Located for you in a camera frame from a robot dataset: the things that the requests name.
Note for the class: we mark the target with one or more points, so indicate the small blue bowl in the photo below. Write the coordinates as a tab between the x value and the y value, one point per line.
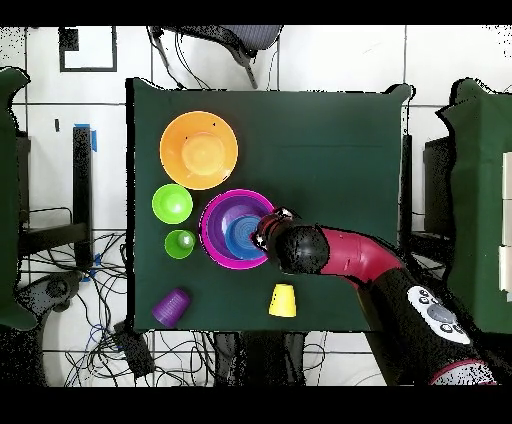
240	238

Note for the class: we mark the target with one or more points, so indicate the purple bowl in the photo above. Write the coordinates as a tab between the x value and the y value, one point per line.
218	218

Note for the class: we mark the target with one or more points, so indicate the large pink bowl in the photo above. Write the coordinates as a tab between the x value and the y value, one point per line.
208	244

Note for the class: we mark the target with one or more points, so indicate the yellow cup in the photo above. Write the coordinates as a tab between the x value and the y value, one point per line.
282	302

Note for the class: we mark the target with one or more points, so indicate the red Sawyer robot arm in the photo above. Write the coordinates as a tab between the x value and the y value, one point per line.
360	256

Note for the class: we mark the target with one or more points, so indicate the green cup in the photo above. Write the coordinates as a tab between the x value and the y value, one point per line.
176	246

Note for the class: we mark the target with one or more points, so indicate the dark green tablecloth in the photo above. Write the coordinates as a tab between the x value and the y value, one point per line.
340	160

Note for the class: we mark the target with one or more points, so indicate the small green bowl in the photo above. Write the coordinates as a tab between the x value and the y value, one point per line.
172	204

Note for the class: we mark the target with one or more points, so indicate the large orange bowl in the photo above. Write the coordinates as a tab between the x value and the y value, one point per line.
198	150

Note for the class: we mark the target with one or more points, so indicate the purple cup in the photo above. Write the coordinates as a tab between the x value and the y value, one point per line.
171	308

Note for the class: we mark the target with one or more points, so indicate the black power strip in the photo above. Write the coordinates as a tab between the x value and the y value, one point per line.
134	352

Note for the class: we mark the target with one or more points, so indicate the grey office chair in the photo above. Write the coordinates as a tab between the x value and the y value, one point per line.
248	36

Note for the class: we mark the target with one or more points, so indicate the black metal stand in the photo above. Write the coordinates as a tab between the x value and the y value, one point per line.
82	180

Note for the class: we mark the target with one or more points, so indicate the blue tape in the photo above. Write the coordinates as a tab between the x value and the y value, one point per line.
94	140

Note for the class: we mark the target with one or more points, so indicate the green-clothed side table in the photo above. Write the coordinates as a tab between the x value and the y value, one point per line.
8	200
476	180

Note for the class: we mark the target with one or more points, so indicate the black caster leg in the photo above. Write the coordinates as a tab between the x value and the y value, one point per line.
52	288

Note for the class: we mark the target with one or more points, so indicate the black square frame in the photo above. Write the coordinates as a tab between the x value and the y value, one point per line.
88	69

